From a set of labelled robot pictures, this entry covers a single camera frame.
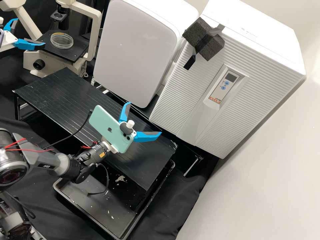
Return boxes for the cream microscope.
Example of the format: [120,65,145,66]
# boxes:
[0,0,103,75]

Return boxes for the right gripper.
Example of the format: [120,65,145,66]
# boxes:
[103,102,162,153]

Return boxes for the white box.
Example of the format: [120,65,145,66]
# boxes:
[92,0,199,108]

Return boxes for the white incubator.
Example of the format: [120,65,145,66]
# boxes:
[200,0,307,77]

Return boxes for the petri dish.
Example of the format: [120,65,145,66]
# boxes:
[50,32,75,48]

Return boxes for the incubator door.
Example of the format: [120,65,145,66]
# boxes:
[149,11,307,160]

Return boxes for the black cable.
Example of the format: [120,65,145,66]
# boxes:
[30,109,93,152]
[86,164,110,197]

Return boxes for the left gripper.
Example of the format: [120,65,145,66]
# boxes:
[0,18,46,53]

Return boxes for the black platform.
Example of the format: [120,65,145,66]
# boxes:
[12,67,178,210]
[172,144,218,178]

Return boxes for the right wrist camera phone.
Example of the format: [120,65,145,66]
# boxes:
[89,105,137,153]

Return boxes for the black tray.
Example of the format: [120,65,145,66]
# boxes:
[52,160,175,239]

